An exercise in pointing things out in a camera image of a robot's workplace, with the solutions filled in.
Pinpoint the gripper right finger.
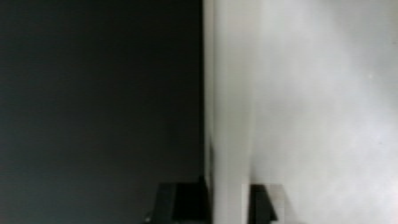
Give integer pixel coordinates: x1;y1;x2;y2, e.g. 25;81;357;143
249;184;286;224

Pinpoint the white desk top tray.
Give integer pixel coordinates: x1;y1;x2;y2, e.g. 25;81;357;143
205;0;398;224

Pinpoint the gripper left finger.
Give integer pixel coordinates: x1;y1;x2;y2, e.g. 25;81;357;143
144;182;210;224

